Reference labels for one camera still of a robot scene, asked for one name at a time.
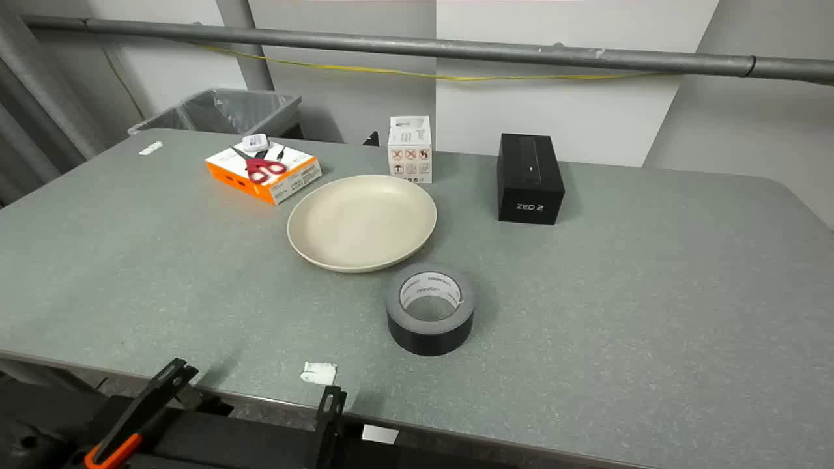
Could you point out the black tape roll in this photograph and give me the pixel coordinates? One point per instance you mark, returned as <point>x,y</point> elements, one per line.
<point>429,309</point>

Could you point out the beige round plate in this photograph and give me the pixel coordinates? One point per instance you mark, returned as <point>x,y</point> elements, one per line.
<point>360,222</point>

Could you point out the white tape label near edge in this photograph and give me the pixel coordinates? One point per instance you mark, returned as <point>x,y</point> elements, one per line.
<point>321,374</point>

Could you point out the white tape label far corner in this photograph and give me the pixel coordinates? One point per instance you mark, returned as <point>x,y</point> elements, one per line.
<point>149,150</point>

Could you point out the white printed carton box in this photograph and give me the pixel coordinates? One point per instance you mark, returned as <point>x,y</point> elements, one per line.
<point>409,146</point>

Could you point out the black rectangular box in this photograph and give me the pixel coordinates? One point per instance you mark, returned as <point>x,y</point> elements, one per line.
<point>529,184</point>

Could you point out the small white square device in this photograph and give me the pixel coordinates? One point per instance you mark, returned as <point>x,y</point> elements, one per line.
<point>253,145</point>

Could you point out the orange white flat box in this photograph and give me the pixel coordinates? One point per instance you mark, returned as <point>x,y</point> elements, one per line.
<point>301,170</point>

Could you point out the white sticker on board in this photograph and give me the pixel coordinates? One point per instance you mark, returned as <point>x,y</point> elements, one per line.
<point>377,433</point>

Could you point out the grey plastic bin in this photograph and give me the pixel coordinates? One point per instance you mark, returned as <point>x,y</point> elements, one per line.
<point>231,110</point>

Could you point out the black orange clamp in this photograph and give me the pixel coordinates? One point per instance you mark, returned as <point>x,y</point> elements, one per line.
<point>128,433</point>

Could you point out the black perforated mounting board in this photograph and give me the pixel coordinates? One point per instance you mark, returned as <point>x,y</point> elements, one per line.
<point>49,421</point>

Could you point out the grey horizontal metal pipe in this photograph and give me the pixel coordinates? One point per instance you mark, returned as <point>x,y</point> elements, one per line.
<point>606,58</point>

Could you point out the red handled scissors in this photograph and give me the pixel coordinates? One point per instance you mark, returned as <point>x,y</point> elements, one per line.
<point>261,167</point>

